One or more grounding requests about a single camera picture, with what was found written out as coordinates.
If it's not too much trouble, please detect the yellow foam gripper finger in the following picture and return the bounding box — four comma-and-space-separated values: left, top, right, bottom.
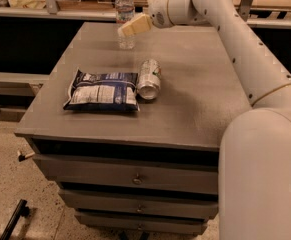
117, 13, 152, 37

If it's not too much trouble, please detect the silver soda can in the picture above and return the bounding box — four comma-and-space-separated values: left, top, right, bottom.
137, 59, 161, 100

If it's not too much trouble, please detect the grey metal shelf rack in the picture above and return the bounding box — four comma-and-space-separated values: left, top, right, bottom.
0, 0, 291, 30

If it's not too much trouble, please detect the clear plastic water bottle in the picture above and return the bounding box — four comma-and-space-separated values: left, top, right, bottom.
115, 0, 135, 50

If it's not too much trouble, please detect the left black base leg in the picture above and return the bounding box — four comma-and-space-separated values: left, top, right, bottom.
0, 199, 30, 240

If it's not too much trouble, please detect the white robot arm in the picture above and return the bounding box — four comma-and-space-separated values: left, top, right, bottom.
118, 0, 291, 240

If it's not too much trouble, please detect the blue chip bag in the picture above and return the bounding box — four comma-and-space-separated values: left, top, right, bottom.
63, 69, 139, 112

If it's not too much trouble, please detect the grey drawer cabinet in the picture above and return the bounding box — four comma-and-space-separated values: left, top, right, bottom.
16, 23, 249, 235

